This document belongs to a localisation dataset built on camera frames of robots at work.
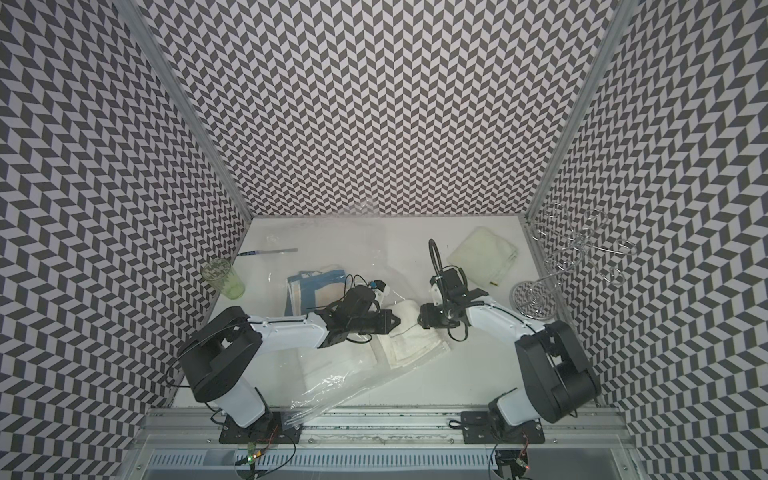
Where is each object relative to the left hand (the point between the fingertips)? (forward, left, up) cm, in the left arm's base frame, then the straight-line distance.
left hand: (400, 325), depth 85 cm
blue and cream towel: (+12, +27, +1) cm, 30 cm away
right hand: (+1, -8, -2) cm, 9 cm away
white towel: (-5, -2, -2) cm, 6 cm away
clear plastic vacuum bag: (+27, +28, -3) cm, 39 cm away
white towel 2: (-9, +18, -1) cm, 20 cm away
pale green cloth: (+29, -30, -5) cm, 42 cm away
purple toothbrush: (+30, +43, -2) cm, 52 cm away
